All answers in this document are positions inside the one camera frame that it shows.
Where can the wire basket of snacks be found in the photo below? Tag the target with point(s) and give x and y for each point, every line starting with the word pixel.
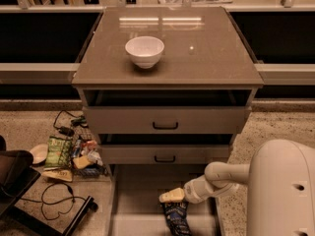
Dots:
pixel 85 155

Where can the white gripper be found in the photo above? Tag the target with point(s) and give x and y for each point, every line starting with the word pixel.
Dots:
pixel 194 191

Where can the green chip bag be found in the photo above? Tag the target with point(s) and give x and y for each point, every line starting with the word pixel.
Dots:
pixel 58 153

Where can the grey drawer cabinet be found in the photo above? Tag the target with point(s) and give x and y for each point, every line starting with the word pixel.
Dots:
pixel 204 64

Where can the yellow snack bag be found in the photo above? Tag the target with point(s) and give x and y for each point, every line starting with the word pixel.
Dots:
pixel 59 174

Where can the open bottom drawer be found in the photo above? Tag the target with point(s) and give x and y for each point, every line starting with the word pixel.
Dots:
pixel 135 208

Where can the top drawer with black handle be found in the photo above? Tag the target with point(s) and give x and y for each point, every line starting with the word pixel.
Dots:
pixel 166 120

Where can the drawer with black handle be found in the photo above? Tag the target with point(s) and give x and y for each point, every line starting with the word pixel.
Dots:
pixel 172 154
pixel 166 120

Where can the middle drawer with black handle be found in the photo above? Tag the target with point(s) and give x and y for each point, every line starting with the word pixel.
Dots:
pixel 172 154

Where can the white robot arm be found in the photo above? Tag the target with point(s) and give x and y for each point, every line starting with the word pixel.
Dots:
pixel 280 181

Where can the white plate on floor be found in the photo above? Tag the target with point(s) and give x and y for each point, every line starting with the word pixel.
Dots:
pixel 39 153

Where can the black power adapter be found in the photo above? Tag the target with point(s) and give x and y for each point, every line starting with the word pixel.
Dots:
pixel 66 131

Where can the blue chip bag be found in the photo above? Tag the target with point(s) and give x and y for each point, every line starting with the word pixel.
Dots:
pixel 176 218

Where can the white ceramic bowl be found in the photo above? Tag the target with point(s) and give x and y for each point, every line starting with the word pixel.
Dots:
pixel 144 51

